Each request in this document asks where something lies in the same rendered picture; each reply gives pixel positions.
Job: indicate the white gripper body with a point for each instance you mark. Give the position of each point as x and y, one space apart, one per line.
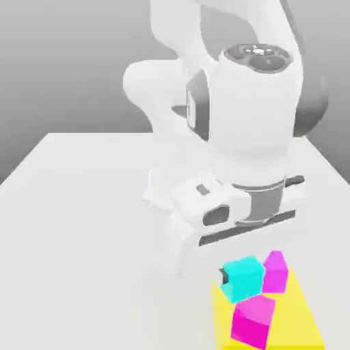
246 240

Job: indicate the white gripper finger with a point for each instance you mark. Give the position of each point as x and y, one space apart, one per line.
224 275

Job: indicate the small cyan cube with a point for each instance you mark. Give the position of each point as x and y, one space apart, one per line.
244 279

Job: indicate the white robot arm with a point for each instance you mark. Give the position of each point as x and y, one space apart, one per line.
246 114

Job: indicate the small violet cube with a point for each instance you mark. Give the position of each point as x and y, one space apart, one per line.
275 276

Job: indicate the small magenta cube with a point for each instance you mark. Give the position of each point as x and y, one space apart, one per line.
250 325

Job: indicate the large yellow box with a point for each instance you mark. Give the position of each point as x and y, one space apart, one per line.
295 322

